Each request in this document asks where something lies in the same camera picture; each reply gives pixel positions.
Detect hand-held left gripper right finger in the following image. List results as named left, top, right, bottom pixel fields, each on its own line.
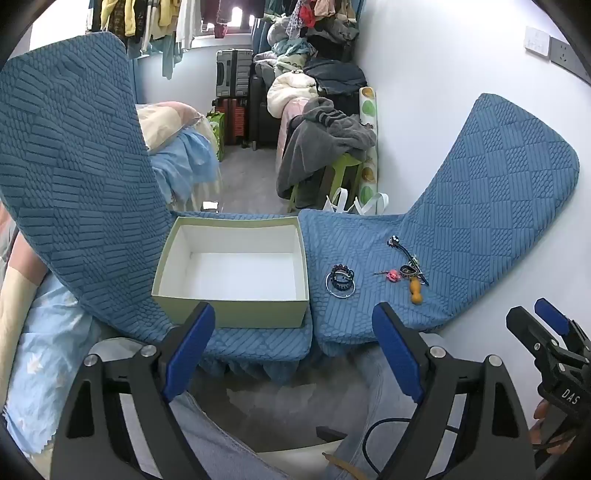
left=372, top=302, right=536, bottom=480

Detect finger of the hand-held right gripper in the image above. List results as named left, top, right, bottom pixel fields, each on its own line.
left=506, top=306, right=561, bottom=370
left=534, top=298, right=591, bottom=358

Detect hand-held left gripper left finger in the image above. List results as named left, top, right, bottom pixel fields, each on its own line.
left=51, top=302, right=216, bottom=480

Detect light green cardboard box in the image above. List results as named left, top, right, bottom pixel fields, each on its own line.
left=151, top=217, right=310, bottom=329

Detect silver bangle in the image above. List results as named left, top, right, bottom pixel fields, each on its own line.
left=325, top=272, right=357, bottom=299

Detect black bead bracelet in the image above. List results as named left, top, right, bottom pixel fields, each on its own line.
left=330, top=264, right=355, bottom=287

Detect person's right hand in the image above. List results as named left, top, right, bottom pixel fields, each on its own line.
left=529, top=399, right=561, bottom=462

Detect person's right leg in jeans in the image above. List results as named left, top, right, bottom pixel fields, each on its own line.
left=323, top=348, right=465, bottom=480

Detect person's leg in jeans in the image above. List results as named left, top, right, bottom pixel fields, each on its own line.
left=170, top=391, right=296, bottom=480
left=323, top=348, right=465, bottom=480

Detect person's left leg in jeans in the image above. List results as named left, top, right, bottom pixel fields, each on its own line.
left=170, top=391, right=296, bottom=480

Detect blue covered chair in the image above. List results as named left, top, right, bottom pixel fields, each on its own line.
left=0, top=31, right=315, bottom=384
left=299, top=93, right=580, bottom=358

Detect light blue printed bedsheet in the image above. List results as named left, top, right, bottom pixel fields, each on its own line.
left=0, top=203, right=109, bottom=457

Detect green plastic stool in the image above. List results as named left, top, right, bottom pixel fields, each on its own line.
left=288, top=153, right=366, bottom=214

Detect green shopping bag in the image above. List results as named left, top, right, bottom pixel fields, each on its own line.
left=206, top=111, right=227, bottom=161

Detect grey cloth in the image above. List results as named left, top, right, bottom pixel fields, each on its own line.
left=276, top=98, right=378, bottom=199

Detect red suitcase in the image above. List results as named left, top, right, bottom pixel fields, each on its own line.
left=215, top=98, right=250, bottom=145

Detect black suitcase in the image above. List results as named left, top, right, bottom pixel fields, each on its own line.
left=248, top=76, right=283, bottom=151

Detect rolled printed mat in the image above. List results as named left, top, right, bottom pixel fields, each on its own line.
left=353, top=86, right=380, bottom=214

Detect white puffy jacket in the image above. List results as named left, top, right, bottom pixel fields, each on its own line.
left=267, top=71, right=320, bottom=119

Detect grey suitcase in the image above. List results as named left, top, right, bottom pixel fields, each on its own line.
left=216, top=48, right=254, bottom=99

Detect pile of clothes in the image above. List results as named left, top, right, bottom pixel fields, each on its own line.
left=252, top=0, right=366, bottom=109

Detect row of hanging clothes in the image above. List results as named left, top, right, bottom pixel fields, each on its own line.
left=87, top=0, right=241, bottom=80

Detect black cable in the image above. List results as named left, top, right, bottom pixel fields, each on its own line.
left=362, top=417, right=462, bottom=480

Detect grey wall socket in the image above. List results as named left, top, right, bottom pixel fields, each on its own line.
left=549, top=38, right=584, bottom=77

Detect white wall switch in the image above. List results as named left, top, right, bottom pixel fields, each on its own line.
left=524, top=26, right=551, bottom=59

